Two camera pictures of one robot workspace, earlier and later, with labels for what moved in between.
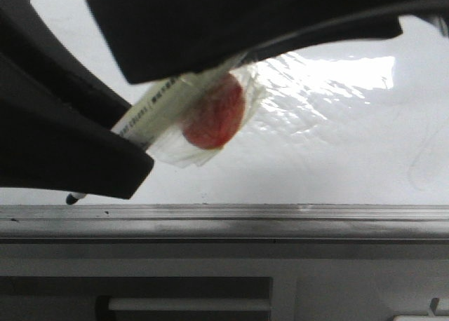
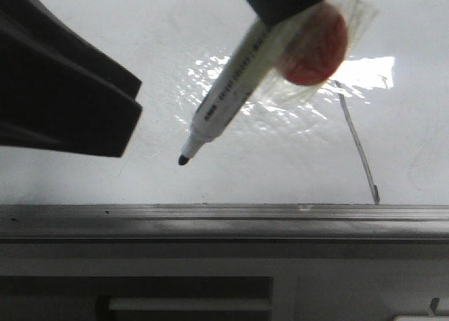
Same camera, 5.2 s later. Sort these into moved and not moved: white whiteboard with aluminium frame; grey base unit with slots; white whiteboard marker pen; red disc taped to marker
Moved: red disc taped to marker; white whiteboard marker pen
Not moved: white whiteboard with aluminium frame; grey base unit with slots
